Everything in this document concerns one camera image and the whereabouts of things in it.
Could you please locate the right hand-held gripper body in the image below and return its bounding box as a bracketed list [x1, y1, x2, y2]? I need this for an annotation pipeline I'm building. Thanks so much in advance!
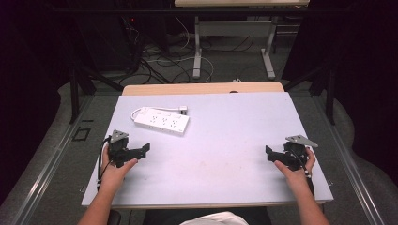
[274, 134, 319, 172]

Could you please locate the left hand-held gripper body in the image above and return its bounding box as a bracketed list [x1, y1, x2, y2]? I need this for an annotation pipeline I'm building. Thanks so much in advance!
[107, 128, 143, 169]

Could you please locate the person's right hand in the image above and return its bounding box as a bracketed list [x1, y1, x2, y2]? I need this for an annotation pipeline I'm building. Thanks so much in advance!
[273, 146, 316, 189]

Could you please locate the person's left hand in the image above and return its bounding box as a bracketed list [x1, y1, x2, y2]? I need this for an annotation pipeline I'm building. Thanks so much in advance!
[99, 144, 139, 189]

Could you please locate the white power strip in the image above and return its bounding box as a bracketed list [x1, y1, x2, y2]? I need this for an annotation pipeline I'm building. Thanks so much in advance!
[133, 107, 191, 137]

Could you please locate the black metal stand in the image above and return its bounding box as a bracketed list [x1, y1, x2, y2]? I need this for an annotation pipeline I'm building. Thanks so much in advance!
[283, 59, 337, 126]
[67, 62, 125, 125]

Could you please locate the light wooden table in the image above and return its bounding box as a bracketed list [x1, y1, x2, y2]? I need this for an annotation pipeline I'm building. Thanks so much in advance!
[121, 81, 285, 97]

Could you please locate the person's white clothing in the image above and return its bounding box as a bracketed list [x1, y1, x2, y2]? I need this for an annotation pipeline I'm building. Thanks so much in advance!
[178, 211, 251, 225]

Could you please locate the desk with white legs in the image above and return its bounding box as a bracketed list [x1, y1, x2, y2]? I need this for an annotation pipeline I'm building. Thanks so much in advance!
[174, 0, 312, 81]

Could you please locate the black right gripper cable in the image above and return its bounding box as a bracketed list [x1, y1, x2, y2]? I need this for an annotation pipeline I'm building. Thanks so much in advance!
[289, 149, 316, 199]

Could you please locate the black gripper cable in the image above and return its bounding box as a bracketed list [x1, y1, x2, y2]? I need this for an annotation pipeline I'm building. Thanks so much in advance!
[289, 149, 316, 199]
[96, 136, 113, 192]

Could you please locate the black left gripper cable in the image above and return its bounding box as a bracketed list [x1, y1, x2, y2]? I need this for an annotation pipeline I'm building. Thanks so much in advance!
[96, 136, 113, 192]

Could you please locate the white power strip cable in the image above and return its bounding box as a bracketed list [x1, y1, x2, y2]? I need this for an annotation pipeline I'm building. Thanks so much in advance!
[130, 106, 182, 122]

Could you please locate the black floor socket frame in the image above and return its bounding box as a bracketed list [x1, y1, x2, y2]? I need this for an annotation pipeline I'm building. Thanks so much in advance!
[71, 127, 92, 143]

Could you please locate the tangle of floor cables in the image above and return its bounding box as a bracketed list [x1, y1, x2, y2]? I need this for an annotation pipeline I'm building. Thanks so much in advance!
[118, 15, 261, 85]

